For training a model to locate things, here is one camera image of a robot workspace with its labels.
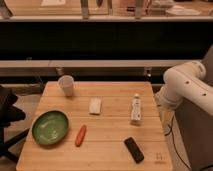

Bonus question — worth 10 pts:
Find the orange carrot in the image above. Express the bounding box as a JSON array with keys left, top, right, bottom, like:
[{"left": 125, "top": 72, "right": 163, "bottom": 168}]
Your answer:
[{"left": 75, "top": 125, "right": 87, "bottom": 147}]

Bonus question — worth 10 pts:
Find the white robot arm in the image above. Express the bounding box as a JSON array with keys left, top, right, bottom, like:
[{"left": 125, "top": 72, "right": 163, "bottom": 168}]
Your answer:
[{"left": 155, "top": 44, "right": 213, "bottom": 171}]

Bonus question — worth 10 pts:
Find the white bottle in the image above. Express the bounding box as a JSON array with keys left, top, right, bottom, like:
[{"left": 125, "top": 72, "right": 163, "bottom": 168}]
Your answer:
[{"left": 131, "top": 93, "right": 141, "bottom": 125}]

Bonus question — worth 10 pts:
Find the black office chair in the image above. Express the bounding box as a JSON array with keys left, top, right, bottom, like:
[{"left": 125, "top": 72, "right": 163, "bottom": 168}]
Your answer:
[{"left": 0, "top": 85, "right": 29, "bottom": 163}]

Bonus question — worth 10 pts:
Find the black remote control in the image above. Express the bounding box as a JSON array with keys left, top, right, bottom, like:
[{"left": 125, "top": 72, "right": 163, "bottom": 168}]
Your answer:
[{"left": 124, "top": 137, "right": 144, "bottom": 163}]

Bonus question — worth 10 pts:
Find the white sponge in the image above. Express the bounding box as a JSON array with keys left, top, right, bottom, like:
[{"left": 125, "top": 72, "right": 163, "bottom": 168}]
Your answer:
[{"left": 89, "top": 97, "right": 102, "bottom": 115}]

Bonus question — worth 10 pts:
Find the green bowl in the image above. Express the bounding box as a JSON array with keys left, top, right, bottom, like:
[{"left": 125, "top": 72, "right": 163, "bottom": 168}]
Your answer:
[{"left": 31, "top": 110, "right": 69, "bottom": 146}]

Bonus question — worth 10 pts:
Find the black cable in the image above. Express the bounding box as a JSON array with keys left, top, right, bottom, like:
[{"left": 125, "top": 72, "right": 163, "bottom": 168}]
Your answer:
[{"left": 163, "top": 114, "right": 193, "bottom": 171}]

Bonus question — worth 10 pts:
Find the white paper cup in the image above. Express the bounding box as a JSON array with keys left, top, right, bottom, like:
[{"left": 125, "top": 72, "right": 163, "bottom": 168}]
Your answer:
[{"left": 58, "top": 75, "right": 74, "bottom": 97}]

